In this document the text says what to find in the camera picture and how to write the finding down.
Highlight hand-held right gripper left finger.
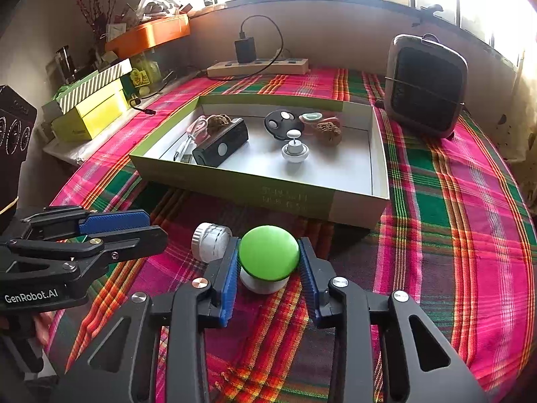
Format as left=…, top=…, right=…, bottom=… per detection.
left=52, top=237, right=242, bottom=403

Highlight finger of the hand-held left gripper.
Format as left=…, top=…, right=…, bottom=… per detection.
left=19, top=206, right=152, bottom=240
left=0, top=225, right=169, bottom=288

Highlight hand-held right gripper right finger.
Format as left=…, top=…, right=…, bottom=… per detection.
left=296, top=237, right=489, bottom=403

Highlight green mushroom shaped lamp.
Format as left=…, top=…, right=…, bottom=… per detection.
left=237, top=225, right=300, bottom=295

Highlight green rimmed cardboard box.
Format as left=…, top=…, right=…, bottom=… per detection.
left=129, top=93, right=391, bottom=229

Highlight brown walnut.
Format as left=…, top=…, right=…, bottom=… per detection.
left=315, top=120, right=344, bottom=147
left=207, top=113, right=231, bottom=132

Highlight black disc with white buttons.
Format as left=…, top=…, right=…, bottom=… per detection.
left=263, top=110, right=305, bottom=140

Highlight white jar with cap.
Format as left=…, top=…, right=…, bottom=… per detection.
left=192, top=222, right=233, bottom=263

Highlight yellow cardboard box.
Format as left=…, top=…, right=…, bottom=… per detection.
left=50, top=80, right=131, bottom=142

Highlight clear glass jar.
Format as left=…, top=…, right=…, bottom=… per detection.
left=46, top=46, right=85, bottom=85

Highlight striped gift box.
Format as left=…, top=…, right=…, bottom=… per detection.
left=42, top=58, right=134, bottom=115

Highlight white round knob item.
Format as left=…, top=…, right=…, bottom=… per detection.
left=281, top=130, right=310, bottom=164

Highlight dried branches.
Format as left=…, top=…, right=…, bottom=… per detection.
left=67, top=0, right=131, bottom=43

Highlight yellow label glass jar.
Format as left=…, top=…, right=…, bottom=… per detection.
left=129, top=56, right=163, bottom=89

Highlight black rectangular device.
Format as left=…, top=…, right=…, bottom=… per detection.
left=192, top=118, right=249, bottom=168

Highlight plaid cloth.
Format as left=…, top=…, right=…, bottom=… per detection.
left=44, top=67, right=533, bottom=403

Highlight black charger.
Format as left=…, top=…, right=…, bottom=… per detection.
left=234, top=38, right=256, bottom=64

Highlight beige power strip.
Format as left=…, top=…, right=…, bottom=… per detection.
left=207, top=58, right=310, bottom=78

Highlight grey desk heater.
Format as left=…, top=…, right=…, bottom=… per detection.
left=384, top=34, right=469, bottom=139

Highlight black cable with connector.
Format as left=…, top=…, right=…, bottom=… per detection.
left=128, top=96, right=156, bottom=115

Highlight pink and white coiled cable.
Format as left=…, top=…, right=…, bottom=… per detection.
left=173, top=114, right=210, bottom=164

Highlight black charger cable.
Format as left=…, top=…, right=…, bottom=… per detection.
left=201, top=14, right=286, bottom=82

